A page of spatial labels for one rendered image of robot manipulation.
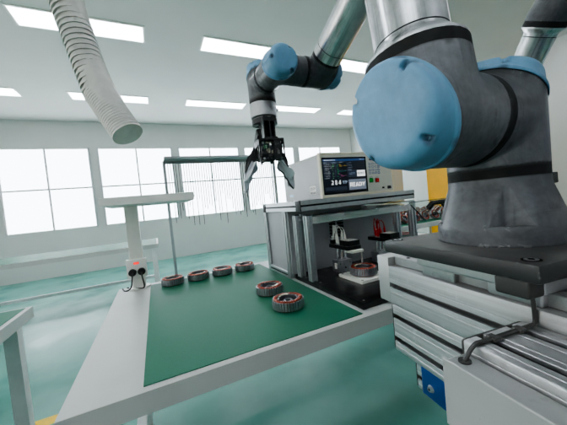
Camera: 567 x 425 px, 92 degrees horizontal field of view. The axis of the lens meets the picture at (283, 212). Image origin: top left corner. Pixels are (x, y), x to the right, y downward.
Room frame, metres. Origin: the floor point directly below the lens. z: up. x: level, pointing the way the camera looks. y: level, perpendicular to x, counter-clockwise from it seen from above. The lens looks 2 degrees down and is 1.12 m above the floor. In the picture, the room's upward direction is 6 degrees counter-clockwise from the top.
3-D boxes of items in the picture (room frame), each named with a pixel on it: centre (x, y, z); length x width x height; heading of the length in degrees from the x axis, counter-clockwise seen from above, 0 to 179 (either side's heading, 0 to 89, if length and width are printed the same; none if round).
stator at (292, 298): (0.94, 0.01, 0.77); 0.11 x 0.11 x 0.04
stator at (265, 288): (1.12, 0.09, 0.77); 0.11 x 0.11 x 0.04
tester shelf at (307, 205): (1.49, -0.29, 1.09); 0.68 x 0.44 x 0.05; 115
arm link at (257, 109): (0.78, 0.03, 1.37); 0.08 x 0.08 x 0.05
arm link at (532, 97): (0.39, -0.30, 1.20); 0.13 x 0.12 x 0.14; 115
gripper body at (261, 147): (0.78, 0.03, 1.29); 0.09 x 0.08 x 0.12; 17
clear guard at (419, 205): (1.28, -0.58, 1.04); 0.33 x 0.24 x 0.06; 25
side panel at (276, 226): (1.42, 0.04, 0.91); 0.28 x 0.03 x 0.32; 25
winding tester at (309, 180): (1.49, -0.30, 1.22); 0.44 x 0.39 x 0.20; 115
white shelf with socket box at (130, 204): (1.34, 0.64, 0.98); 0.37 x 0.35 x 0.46; 115
